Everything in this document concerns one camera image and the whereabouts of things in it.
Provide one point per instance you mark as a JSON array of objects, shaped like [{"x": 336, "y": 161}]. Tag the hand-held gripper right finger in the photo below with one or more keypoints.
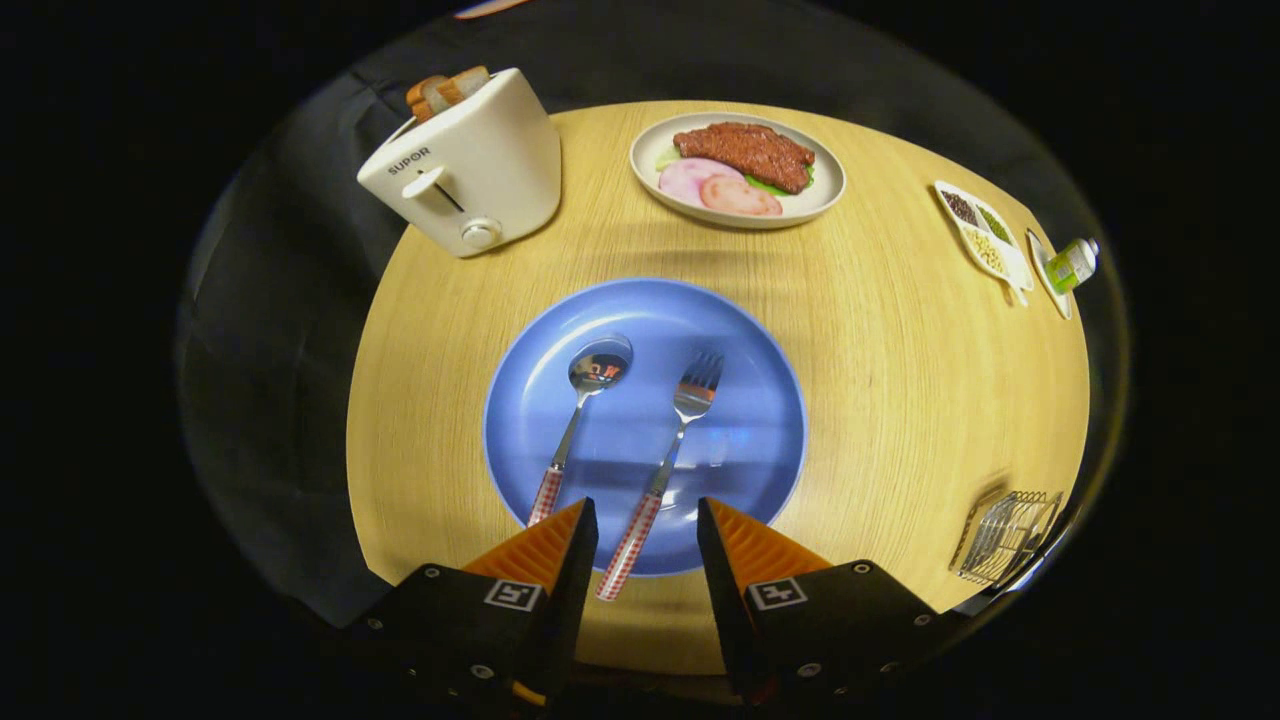
[{"x": 718, "y": 590}]

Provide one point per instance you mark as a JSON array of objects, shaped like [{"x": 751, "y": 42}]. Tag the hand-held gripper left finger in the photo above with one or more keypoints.
[{"x": 578, "y": 590}]

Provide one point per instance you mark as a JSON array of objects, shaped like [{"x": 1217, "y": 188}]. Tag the blue plate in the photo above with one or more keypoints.
[{"x": 620, "y": 310}]

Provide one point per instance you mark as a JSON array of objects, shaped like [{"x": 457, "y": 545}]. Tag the pink ham slice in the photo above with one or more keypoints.
[
  {"x": 685, "y": 180},
  {"x": 740, "y": 197}
]

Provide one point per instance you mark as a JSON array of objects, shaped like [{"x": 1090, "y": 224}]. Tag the green lettuce leaf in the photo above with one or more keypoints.
[{"x": 770, "y": 187}]

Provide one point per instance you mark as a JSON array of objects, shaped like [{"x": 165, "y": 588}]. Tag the white oval plate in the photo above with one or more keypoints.
[{"x": 820, "y": 195}]

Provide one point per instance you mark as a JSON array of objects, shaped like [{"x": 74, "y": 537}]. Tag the yellow soybeans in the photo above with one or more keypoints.
[{"x": 987, "y": 250}]

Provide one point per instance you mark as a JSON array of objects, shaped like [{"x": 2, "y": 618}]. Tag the white toaster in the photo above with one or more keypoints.
[{"x": 500, "y": 160}]

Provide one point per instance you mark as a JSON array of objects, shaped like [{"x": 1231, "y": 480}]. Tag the white divided dish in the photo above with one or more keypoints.
[{"x": 1012, "y": 262}]

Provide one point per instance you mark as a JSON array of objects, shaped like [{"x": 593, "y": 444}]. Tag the brown steak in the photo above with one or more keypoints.
[{"x": 745, "y": 150}]

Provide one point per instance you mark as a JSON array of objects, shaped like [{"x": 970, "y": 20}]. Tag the small white dish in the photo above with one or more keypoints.
[{"x": 1045, "y": 285}]

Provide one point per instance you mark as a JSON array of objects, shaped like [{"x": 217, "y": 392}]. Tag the dark red beans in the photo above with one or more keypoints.
[{"x": 960, "y": 207}]

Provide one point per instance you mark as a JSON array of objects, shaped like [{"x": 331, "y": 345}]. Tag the green mung beans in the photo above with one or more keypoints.
[{"x": 993, "y": 222}]

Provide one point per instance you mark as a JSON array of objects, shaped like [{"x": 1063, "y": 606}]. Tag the green bottle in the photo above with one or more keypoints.
[{"x": 1070, "y": 265}]

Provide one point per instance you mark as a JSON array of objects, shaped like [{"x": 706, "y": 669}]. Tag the brown toast slice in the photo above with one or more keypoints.
[
  {"x": 422, "y": 97},
  {"x": 465, "y": 83}
]

